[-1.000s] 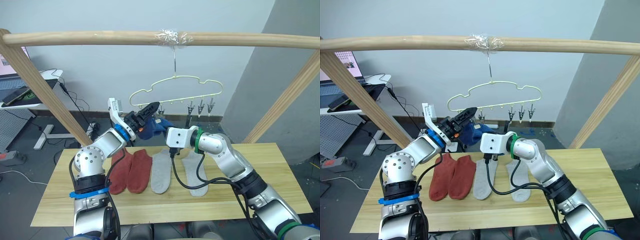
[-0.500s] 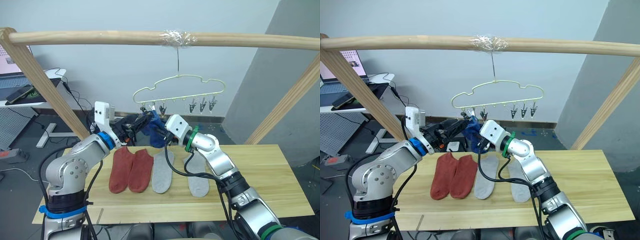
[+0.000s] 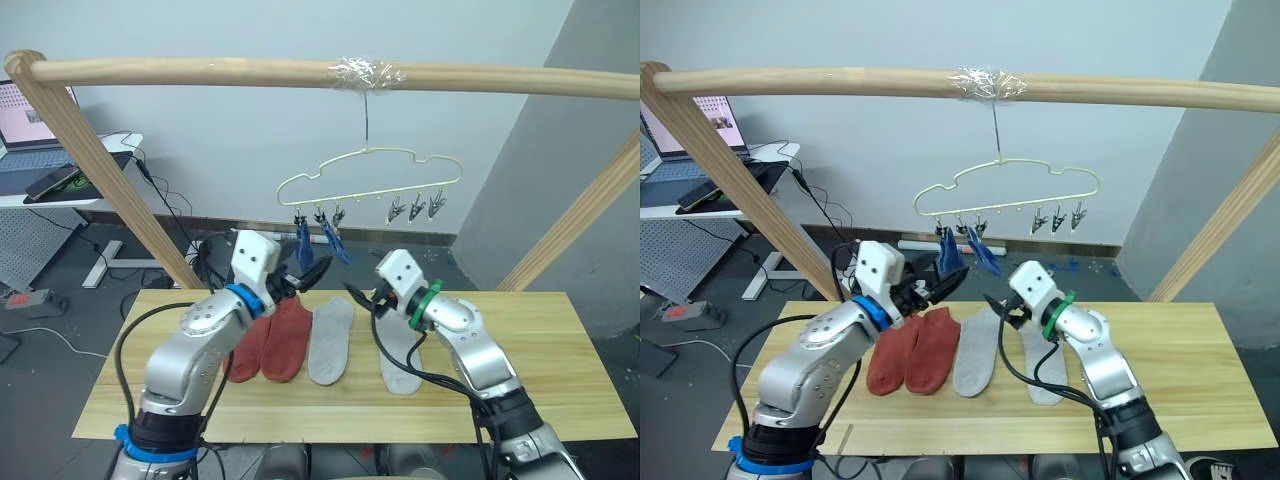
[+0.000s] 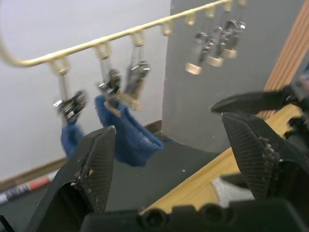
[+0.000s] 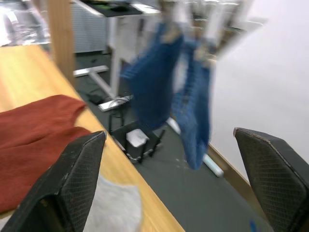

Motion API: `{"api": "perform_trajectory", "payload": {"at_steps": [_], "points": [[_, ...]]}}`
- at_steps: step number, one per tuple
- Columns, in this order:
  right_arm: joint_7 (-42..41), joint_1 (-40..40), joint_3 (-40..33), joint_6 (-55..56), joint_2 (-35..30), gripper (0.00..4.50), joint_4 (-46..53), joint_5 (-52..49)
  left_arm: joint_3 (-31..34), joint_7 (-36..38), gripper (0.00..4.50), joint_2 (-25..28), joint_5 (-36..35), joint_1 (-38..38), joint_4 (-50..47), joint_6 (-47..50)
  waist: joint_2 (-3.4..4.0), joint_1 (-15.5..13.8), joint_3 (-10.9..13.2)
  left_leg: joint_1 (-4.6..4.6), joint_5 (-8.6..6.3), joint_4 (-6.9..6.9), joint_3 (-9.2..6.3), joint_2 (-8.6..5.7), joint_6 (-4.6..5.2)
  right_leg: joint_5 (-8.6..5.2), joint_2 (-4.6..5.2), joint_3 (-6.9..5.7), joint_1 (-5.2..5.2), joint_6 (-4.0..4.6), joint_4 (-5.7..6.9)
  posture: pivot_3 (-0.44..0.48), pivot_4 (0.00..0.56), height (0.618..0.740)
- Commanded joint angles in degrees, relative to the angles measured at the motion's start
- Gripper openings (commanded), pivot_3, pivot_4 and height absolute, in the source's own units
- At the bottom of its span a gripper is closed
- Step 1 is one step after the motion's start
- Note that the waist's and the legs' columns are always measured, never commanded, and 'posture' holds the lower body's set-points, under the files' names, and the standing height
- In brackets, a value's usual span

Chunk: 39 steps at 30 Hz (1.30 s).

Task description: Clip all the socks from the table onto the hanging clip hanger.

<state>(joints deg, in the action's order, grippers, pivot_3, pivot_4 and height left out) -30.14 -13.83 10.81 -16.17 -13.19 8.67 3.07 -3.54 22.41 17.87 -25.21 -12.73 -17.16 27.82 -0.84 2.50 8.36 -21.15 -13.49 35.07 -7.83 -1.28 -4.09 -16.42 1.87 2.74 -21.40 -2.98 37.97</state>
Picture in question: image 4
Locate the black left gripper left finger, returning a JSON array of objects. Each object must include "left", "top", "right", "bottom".
[{"left": 25, "top": 125, "right": 116, "bottom": 232}]

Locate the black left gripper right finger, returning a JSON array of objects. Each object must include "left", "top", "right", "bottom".
[{"left": 221, "top": 114, "right": 309, "bottom": 209}]

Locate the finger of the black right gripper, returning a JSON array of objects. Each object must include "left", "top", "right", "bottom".
[{"left": 210, "top": 90, "right": 293, "bottom": 114}]

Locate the light grey sock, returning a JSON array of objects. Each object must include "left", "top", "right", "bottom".
[{"left": 211, "top": 177, "right": 255, "bottom": 206}]

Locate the metal hanger clip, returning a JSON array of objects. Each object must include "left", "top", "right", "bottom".
[
  {"left": 97, "top": 48, "right": 121, "bottom": 116},
  {"left": 223, "top": 7, "right": 247, "bottom": 59},
  {"left": 206, "top": 24, "right": 226, "bottom": 68},
  {"left": 52, "top": 70, "right": 88, "bottom": 125},
  {"left": 185, "top": 31, "right": 211, "bottom": 75},
  {"left": 122, "top": 38, "right": 151, "bottom": 112}
]

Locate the blue sock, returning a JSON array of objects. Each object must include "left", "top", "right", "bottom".
[
  {"left": 93, "top": 94, "right": 165, "bottom": 168},
  {"left": 60, "top": 122, "right": 85, "bottom": 159}
]

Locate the colourful striped strip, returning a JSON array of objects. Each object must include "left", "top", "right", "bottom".
[{"left": 0, "top": 175, "right": 53, "bottom": 206}]

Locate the wooden frame post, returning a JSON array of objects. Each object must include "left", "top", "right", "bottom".
[{"left": 264, "top": 0, "right": 309, "bottom": 93}]

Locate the cream wire clip hanger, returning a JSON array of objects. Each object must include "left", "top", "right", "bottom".
[{"left": 0, "top": 0, "right": 247, "bottom": 71}]

